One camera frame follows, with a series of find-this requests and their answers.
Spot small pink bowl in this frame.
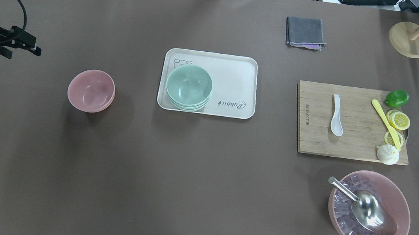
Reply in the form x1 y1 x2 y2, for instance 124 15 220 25
67 69 116 113

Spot white ceramic spoon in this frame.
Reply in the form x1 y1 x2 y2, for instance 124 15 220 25
330 94 343 137

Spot large pink bowl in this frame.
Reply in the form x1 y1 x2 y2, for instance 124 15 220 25
328 170 411 235

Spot stacked green bowls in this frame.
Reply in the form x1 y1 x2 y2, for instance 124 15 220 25
165 65 213 112

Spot cream rabbit tray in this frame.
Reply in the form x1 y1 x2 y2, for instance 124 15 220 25
156 48 258 119

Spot grey folded cloth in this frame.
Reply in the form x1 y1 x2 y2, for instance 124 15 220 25
285 16 326 51

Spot wooden cutting board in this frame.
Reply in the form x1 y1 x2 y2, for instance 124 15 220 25
297 81 390 163

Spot single lemon slice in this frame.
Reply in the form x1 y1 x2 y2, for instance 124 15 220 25
384 131 405 148

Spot green toy lime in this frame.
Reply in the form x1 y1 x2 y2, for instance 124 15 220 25
384 89 409 108

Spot white toy bun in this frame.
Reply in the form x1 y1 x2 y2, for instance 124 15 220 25
376 144 400 165

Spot lemon slice pair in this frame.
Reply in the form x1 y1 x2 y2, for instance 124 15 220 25
386 109 411 130

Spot metal ice scoop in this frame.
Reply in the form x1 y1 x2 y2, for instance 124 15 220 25
327 176 397 235

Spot wooden mug tree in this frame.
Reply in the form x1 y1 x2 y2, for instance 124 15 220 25
388 21 419 59

